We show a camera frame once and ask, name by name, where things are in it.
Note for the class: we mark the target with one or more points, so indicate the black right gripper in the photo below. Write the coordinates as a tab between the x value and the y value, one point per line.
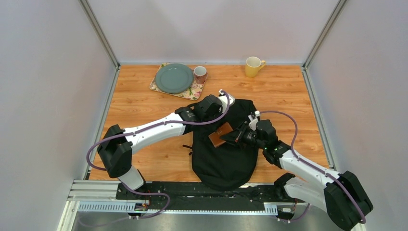
235	136

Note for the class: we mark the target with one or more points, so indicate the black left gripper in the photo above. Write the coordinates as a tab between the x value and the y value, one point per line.
219	113

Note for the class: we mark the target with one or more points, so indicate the brown leather wallet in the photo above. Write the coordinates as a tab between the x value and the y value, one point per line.
215	137

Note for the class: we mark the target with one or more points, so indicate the black fabric student bag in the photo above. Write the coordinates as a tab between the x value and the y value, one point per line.
227	166

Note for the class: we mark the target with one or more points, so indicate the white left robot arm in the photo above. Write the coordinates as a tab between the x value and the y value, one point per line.
119	144

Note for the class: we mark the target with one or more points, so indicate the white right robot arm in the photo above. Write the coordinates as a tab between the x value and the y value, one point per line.
340	195

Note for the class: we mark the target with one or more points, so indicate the floral serving tray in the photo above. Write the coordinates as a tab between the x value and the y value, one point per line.
192	93

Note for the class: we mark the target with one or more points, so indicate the brown patterned mug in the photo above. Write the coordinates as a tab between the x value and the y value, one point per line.
200	74

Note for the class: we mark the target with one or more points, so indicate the teal ceramic plate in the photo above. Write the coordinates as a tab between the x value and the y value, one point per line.
174	78

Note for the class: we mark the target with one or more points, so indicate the yellow ceramic mug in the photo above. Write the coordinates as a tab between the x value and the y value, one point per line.
253	66

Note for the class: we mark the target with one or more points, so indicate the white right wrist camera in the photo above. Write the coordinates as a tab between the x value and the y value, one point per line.
254	118

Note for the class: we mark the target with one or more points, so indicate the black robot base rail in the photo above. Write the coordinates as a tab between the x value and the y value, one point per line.
195	196

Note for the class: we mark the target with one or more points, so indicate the aluminium frame post left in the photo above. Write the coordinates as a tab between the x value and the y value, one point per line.
86	6

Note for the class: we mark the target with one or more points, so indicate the aluminium frame post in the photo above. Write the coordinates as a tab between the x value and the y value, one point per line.
324	33
86	6

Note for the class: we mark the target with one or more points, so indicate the aluminium frame post right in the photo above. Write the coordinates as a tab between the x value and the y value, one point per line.
324	33

